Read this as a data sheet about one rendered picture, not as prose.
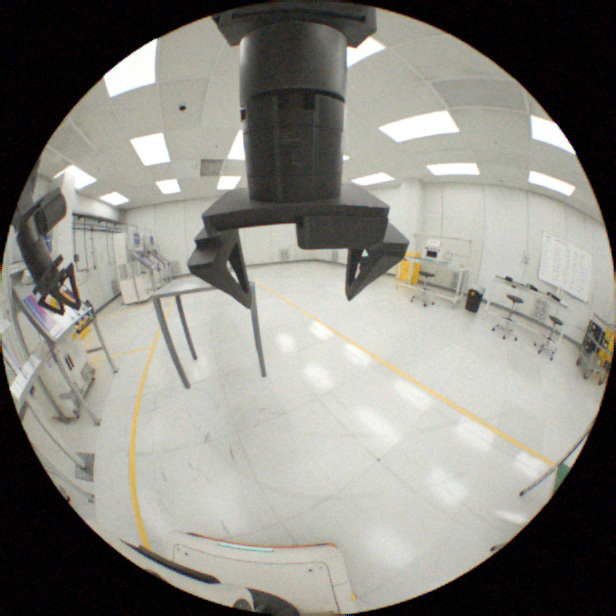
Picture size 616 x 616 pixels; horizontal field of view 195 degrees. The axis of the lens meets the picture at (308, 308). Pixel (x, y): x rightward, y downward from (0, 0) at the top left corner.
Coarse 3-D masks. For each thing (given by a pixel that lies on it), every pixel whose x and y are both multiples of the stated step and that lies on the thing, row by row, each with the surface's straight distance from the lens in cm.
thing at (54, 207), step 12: (24, 192) 43; (60, 192) 47; (24, 204) 42; (36, 204) 44; (48, 204) 45; (60, 204) 45; (24, 216) 43; (48, 216) 44; (60, 216) 46; (48, 228) 45
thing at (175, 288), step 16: (176, 288) 133; (192, 288) 122; (208, 288) 119; (160, 304) 135; (256, 304) 121; (160, 320) 136; (256, 320) 126; (256, 336) 131; (176, 352) 149; (192, 352) 192; (176, 368) 154
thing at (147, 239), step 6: (144, 228) 634; (144, 240) 655; (150, 240) 654; (144, 246) 647; (150, 246) 657; (144, 252) 639; (150, 252) 629; (156, 252) 678; (150, 258) 701; (156, 258) 625; (162, 258) 690; (168, 264) 651; (138, 270) 646; (144, 270) 677; (150, 270) 630; (156, 270) 628; (150, 276) 632; (156, 276) 631; (162, 276) 692; (162, 282) 678
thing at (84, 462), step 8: (16, 376) 151; (32, 400) 156; (32, 408) 155; (40, 416) 158; (40, 424) 163; (48, 424) 162; (48, 432) 163; (56, 440) 164; (64, 448) 168; (72, 456) 173; (80, 456) 190; (88, 456) 182; (80, 464) 177; (88, 464) 179; (80, 472) 184; (88, 472) 176; (88, 480) 174
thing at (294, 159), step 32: (320, 96) 10; (256, 128) 10; (288, 128) 9; (320, 128) 10; (256, 160) 10; (288, 160) 9; (320, 160) 10; (256, 192) 10; (288, 192) 9; (320, 192) 10; (352, 192) 13; (224, 224) 10; (256, 224) 10
